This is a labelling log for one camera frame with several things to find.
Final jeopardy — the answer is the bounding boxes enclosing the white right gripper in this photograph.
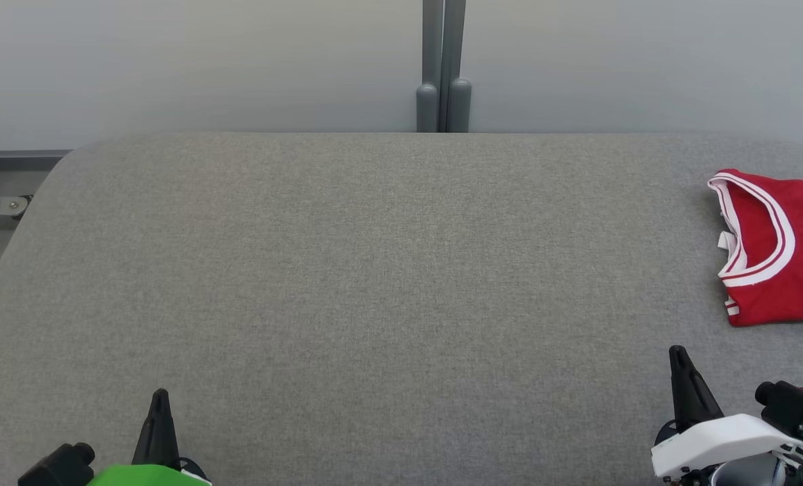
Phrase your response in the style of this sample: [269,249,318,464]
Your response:
[651,346,803,482]

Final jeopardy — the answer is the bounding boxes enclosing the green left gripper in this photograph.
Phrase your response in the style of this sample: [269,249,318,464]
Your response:
[87,388,213,486]

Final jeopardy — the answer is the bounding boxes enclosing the red and white jersey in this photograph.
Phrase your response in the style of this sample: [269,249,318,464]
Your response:
[706,169,803,328]

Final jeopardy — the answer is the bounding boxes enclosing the grey floor rail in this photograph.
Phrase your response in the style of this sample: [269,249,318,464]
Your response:
[0,149,73,171]

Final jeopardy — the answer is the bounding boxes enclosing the grey partition post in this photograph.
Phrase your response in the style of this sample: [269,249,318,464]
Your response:
[442,0,472,133]
[416,0,443,133]

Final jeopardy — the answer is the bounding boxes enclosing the grey fabric sofa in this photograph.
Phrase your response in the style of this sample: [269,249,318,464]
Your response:
[0,132,803,486]

